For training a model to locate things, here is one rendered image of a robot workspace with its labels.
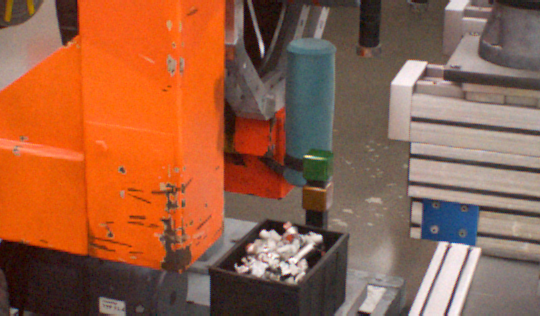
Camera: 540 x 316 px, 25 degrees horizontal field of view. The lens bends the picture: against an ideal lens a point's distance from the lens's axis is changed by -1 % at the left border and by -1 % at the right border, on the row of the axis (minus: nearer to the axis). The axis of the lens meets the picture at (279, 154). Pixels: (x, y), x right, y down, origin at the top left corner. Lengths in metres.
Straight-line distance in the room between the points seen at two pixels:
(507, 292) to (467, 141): 0.69
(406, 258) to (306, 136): 0.96
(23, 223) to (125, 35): 0.37
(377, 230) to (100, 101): 1.59
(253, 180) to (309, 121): 0.26
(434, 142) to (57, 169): 0.57
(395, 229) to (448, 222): 1.30
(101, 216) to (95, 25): 0.29
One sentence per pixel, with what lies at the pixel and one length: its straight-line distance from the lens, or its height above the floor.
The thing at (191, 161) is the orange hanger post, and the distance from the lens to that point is 1.78.
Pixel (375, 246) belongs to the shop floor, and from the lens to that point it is 3.16.
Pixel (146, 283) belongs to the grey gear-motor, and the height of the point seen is 0.38.
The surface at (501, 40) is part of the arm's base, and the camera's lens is 1.84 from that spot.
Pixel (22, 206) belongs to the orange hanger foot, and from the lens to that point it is 1.91.
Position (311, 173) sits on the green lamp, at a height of 0.63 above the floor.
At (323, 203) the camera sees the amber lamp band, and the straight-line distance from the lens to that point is 1.90.
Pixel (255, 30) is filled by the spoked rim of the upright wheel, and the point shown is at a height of 0.69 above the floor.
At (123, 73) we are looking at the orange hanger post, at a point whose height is 0.82.
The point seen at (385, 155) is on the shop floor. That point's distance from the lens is 3.77.
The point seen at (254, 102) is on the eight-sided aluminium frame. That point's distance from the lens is 2.22.
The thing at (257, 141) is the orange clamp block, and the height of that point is 0.53.
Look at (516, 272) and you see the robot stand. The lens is 2.60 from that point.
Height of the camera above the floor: 1.33
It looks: 21 degrees down
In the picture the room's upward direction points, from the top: 1 degrees clockwise
